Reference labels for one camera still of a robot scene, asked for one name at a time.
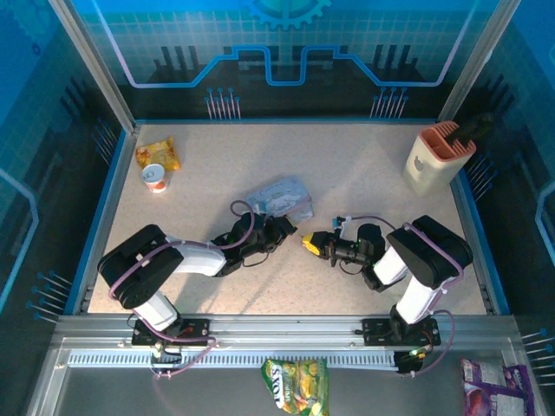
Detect green snack bag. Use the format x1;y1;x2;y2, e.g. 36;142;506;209
259;358;331;416

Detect beige holder with orange top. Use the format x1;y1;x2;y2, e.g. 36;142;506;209
402;120;478;198

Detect aluminium table side rail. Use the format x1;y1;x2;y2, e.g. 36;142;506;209
73;127;140;315
450;179;500;315

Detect white can with orange print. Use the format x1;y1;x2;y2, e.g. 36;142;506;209
140;163;171;194

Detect yellow corn chip snack bag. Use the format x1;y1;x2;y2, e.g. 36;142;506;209
134;136;182;172

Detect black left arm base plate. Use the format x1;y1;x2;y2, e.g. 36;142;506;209
131;317;212;348

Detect thin black left gripper cable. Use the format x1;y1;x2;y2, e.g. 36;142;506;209
240;249;272;269

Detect aluminium mounting rail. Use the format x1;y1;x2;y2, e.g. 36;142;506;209
54;313;519;346

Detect thin black right gripper cable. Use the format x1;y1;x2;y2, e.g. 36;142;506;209
336;258;366;277

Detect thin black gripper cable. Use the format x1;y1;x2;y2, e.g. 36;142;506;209
336;258;366;277
240;249;272;269

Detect white slotted cable duct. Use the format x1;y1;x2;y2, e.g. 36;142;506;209
68;349;401;370

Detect black utensil handle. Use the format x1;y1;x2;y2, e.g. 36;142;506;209
446;112;496;146

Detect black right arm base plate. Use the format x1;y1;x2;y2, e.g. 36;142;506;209
361;316;442;348

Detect aluminium frame post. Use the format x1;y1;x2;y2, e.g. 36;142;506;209
436;0;522;123
47;0;140;133

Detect purple snack bag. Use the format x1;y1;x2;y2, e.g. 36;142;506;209
460;358;535;416

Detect pale blue cartoon tin box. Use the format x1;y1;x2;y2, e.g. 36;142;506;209
245;174;316;224

